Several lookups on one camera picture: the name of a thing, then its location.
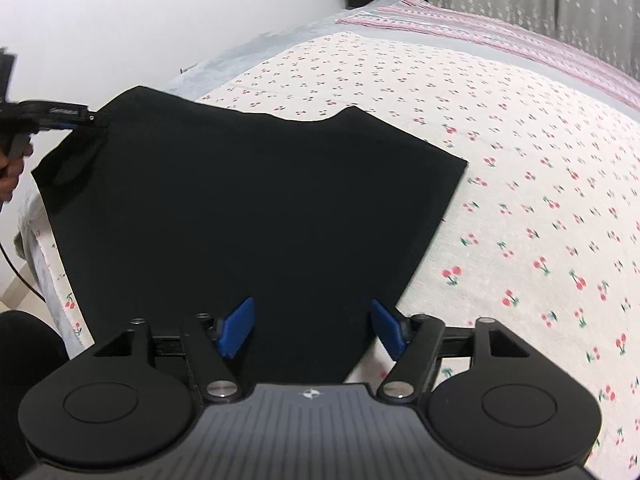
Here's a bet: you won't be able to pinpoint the pink striped blanket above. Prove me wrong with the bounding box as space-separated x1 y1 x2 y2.
337 0 639 110

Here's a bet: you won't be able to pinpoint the black pants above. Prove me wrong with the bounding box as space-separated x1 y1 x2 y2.
34 87 466 384

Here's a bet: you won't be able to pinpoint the cherry print bed sheet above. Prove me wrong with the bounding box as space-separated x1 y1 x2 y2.
20 32 639 479

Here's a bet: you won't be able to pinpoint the black cable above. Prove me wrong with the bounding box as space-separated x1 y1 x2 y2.
0 238 49 304

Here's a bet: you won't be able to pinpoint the person's left hand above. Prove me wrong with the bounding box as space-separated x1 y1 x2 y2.
0 143 34 203

